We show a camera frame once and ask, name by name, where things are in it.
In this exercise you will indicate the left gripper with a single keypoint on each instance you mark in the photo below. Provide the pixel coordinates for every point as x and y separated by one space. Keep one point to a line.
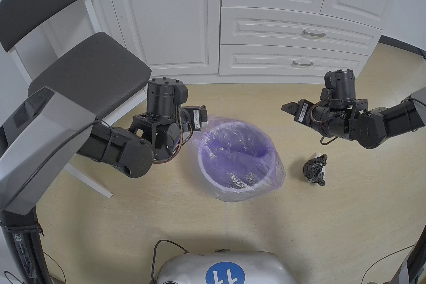
196 119

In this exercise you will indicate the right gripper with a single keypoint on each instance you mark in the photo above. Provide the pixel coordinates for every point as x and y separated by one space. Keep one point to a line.
316 118

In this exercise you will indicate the purple plastic bag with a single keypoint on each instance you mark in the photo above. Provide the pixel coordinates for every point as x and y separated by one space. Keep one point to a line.
233 147

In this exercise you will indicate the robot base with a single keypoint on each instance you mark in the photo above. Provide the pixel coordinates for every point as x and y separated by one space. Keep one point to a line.
226 271

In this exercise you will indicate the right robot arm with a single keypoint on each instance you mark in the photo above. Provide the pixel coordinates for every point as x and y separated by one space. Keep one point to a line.
399 119

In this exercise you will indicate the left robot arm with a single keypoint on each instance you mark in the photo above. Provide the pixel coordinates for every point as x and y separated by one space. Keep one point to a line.
50 129

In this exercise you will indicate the crumpled black plastic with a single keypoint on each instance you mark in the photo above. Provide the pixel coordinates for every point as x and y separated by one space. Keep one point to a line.
313 169

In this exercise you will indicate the white trash bin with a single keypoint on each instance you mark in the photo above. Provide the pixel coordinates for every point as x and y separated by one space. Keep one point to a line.
213 183

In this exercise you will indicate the white wardrobe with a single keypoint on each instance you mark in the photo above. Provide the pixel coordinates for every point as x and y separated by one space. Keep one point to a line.
166 9

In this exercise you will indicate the white chair with grey cushions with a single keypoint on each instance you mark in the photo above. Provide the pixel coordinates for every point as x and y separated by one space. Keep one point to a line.
93 63

